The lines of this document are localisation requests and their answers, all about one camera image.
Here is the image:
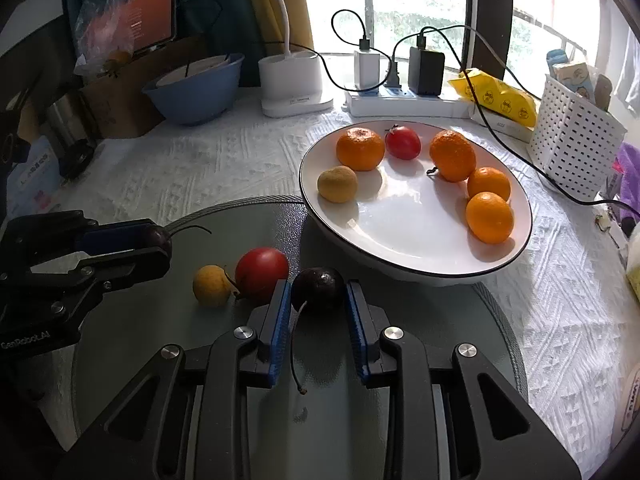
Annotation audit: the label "blue curtain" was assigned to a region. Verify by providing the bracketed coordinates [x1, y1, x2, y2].
[65, 0, 266, 86]

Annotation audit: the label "pale yellow packet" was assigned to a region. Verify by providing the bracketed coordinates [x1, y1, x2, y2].
[624, 225, 640, 306]

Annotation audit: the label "steel thermos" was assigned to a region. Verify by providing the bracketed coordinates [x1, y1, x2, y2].
[45, 90, 96, 158]

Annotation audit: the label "brown cardboard box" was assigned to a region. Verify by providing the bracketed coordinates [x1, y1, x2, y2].
[80, 35, 211, 140]

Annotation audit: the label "orange tangerine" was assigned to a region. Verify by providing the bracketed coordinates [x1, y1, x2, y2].
[465, 191, 515, 245]
[335, 128, 386, 172]
[426, 130, 477, 183]
[467, 166, 512, 202]

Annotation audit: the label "blue printed box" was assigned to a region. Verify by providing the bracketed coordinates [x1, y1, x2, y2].
[7, 135, 63, 221]

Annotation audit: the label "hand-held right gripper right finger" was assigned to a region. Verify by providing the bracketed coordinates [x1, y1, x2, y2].
[346, 281, 576, 480]

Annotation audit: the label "clear plastic bag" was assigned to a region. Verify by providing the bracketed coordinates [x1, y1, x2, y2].
[72, 0, 146, 78]

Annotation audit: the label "tablet with orange screen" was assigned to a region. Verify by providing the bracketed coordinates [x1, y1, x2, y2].
[122, 0, 178, 58]

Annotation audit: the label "long black cable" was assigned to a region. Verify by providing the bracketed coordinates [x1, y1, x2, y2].
[392, 24, 623, 207]

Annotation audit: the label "white desk lamp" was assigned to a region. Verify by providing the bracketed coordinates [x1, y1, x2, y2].
[257, 0, 335, 119]

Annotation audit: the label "white plate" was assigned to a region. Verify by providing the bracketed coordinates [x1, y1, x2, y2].
[299, 120, 533, 288]

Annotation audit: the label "black round lid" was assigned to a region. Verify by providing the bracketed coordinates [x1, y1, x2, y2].
[59, 137, 99, 179]

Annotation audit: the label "white woven basket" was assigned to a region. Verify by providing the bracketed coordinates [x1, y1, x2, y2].
[527, 74, 628, 201]

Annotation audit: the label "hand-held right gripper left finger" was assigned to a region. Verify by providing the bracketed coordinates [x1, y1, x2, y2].
[65, 281, 293, 480]

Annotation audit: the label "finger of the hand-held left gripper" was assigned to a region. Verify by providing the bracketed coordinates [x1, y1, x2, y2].
[50, 245, 173, 306]
[10, 211, 162, 263]

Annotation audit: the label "white charger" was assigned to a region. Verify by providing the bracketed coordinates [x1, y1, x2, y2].
[354, 49, 391, 90]

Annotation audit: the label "hanging grey garment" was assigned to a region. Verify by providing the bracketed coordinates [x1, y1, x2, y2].
[612, 35, 640, 111]

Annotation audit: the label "dark cherry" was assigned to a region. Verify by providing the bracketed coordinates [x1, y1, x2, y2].
[149, 225, 213, 257]
[290, 266, 347, 393]

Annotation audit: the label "small red fruit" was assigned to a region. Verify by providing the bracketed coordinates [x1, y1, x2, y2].
[384, 124, 422, 161]
[234, 247, 291, 306]

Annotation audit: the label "blue bowl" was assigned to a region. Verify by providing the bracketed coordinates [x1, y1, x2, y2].
[141, 52, 246, 127]

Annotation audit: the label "balcony railing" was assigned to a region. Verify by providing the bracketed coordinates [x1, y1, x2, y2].
[302, 0, 588, 61]

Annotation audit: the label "black charger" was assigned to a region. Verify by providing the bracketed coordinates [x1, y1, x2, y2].
[407, 46, 446, 96]

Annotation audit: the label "purple cloth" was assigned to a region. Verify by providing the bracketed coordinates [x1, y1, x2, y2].
[607, 142, 640, 231]

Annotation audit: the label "dark window frame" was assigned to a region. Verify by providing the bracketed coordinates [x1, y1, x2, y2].
[465, 0, 515, 81]

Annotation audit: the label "pale inner bowl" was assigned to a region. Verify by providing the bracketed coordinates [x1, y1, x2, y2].
[155, 55, 233, 87]

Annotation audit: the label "grey round mat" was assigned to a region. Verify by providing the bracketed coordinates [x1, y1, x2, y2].
[70, 195, 526, 480]

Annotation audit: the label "black charger cable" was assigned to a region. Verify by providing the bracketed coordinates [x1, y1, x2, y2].
[331, 9, 373, 53]

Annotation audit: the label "yellow snack packet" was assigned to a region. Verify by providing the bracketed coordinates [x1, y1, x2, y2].
[447, 67, 538, 128]

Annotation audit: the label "white power strip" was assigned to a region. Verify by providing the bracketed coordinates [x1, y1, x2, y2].
[344, 85, 472, 120]

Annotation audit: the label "small yellow-brown fruit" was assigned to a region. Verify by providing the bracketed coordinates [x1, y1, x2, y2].
[192, 265, 241, 308]
[317, 165, 359, 204]

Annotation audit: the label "cartons in basket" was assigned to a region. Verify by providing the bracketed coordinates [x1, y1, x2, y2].
[545, 49, 615, 111]

